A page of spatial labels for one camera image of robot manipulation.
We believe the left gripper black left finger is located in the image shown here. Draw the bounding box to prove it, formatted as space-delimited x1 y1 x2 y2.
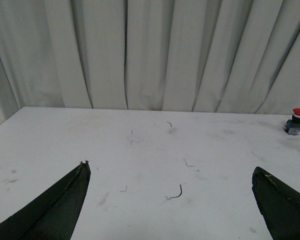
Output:
0 161 91 240

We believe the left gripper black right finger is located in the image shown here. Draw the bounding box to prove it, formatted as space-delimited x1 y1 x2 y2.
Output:
252 166 300 240

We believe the red mushroom push button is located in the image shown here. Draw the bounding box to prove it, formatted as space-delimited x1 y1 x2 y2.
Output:
284 108 300 136

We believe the grey curtain backdrop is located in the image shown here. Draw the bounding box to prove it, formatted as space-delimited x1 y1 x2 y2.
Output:
0 0 300 124

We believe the long curved black wire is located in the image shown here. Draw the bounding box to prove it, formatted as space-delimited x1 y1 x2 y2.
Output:
166 184 183 200

